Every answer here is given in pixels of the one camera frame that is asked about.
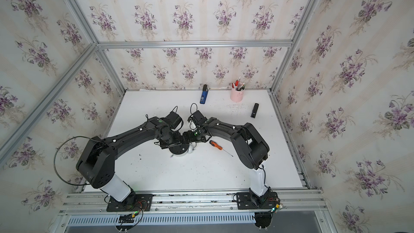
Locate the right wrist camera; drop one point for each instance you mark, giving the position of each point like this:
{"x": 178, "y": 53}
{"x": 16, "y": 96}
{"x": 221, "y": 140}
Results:
{"x": 197, "y": 119}

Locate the blue black stapler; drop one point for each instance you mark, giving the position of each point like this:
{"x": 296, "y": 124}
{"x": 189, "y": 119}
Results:
{"x": 204, "y": 95}

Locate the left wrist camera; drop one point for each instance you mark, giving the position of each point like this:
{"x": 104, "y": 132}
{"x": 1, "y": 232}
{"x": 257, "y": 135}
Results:
{"x": 174, "y": 121}

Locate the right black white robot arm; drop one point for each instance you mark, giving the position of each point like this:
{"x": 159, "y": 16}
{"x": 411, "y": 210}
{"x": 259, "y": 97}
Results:
{"x": 251, "y": 149}

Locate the aluminium frame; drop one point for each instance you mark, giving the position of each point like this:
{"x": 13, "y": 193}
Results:
{"x": 55, "y": 67}

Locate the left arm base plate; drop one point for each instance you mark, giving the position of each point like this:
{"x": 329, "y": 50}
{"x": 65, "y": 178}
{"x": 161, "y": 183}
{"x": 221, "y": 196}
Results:
{"x": 133, "y": 202}

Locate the pink pen cup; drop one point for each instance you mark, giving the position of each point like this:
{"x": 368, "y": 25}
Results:
{"x": 236, "y": 94}

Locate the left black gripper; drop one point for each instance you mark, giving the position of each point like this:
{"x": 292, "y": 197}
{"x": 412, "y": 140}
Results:
{"x": 179, "y": 138}

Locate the orange handled screwdriver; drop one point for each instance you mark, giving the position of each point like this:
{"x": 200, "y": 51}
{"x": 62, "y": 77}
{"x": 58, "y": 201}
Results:
{"x": 219, "y": 147}

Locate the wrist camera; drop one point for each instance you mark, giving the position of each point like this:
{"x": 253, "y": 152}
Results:
{"x": 174, "y": 121}
{"x": 197, "y": 119}

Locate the aluminium mounting rail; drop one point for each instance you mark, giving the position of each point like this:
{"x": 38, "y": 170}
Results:
{"x": 209, "y": 201}

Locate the white twin bell alarm clock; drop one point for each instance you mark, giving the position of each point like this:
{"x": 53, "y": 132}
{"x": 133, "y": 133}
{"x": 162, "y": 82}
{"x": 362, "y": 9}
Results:
{"x": 183, "y": 149}

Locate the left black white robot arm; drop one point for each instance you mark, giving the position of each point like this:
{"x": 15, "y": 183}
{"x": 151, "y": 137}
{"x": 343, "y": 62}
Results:
{"x": 97, "y": 161}

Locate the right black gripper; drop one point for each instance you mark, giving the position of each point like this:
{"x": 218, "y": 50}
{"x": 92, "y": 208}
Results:
{"x": 188, "y": 134}

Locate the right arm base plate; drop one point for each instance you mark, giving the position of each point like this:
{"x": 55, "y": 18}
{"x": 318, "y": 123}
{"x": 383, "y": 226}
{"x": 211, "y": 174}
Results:
{"x": 250, "y": 201}

